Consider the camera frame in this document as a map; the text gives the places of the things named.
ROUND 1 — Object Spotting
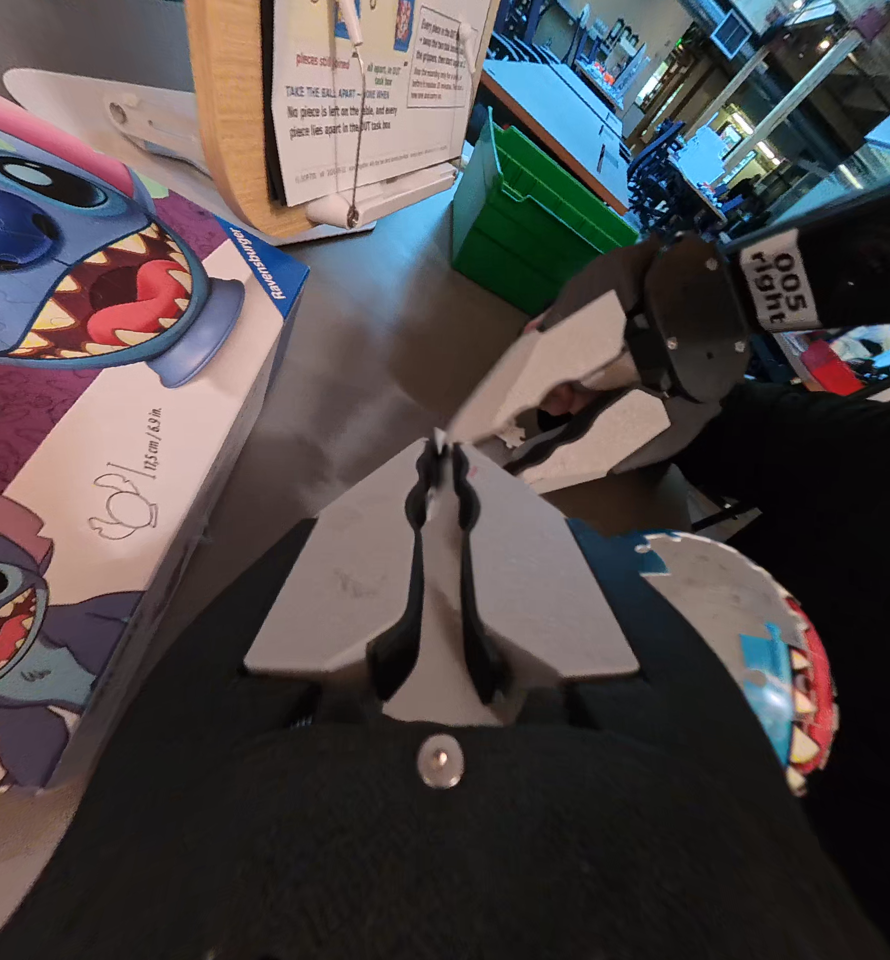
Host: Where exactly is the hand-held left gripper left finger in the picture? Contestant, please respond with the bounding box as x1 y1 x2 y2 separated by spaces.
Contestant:
244 441 440 700

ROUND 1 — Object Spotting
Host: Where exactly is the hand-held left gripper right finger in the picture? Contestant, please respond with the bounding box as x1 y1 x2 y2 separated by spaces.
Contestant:
451 442 639 706

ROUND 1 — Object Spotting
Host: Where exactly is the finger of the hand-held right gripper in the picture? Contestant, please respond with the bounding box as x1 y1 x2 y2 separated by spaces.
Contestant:
447 241 662 444
503 386 716 496

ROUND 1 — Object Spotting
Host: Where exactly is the blue puzzle ball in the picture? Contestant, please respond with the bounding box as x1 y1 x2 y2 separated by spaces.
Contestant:
634 528 841 798

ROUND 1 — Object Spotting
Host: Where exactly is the person's right forearm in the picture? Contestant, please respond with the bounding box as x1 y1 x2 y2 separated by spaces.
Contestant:
670 378 890 571

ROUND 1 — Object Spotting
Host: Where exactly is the cartoon puzzle box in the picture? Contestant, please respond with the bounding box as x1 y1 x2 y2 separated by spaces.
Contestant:
0 75 311 796

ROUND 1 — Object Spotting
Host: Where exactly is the green plastic bin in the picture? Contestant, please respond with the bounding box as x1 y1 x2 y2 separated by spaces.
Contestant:
452 108 641 316

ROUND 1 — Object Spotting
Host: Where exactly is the red box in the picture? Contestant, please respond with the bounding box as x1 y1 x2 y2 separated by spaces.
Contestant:
799 339 867 396

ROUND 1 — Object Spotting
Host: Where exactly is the grey background table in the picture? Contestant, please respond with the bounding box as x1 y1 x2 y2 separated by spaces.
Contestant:
481 58 633 216

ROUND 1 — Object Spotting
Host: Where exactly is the printed instruction sheet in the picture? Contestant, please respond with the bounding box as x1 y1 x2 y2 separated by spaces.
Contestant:
271 0 494 207

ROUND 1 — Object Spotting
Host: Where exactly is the person's dark clothing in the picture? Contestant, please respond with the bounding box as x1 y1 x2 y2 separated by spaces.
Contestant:
812 555 890 960

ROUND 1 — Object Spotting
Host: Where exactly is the wooden document board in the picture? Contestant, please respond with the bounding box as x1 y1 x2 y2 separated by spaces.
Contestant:
184 0 502 246

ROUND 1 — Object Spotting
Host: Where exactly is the white stand base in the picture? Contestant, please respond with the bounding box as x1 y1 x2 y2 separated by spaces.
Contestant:
2 67 217 181

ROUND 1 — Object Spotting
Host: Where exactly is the white stylus with cord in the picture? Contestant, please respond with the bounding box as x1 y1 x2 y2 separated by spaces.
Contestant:
334 0 365 230

